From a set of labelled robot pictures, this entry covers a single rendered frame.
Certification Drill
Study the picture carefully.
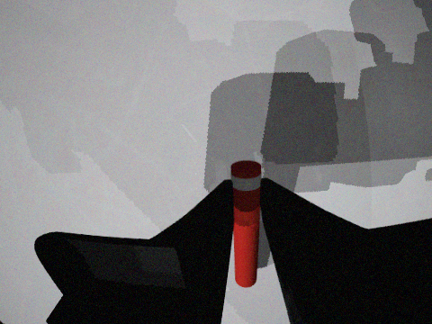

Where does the dark red peg with grey band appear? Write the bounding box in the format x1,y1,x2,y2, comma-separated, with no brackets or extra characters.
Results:
231,161,262,287

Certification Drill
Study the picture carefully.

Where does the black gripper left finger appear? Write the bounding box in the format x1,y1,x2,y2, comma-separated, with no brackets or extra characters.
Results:
34,179,234,324

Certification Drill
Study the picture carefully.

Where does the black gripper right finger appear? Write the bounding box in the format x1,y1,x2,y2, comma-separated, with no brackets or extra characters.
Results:
260,177,432,324

